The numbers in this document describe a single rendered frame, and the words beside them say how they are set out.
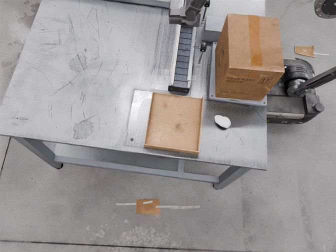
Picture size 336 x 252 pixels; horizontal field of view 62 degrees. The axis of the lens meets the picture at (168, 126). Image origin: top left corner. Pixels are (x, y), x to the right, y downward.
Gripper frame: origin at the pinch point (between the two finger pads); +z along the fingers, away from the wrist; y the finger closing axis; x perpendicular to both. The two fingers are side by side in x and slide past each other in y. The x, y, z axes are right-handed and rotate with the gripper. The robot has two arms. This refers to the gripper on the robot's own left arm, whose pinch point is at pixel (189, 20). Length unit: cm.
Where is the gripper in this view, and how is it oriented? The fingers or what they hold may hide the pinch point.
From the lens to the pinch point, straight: 156.0
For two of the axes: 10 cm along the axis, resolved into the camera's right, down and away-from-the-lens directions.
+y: -9.9, -1.2, -0.1
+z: 0.3, -3.1, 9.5
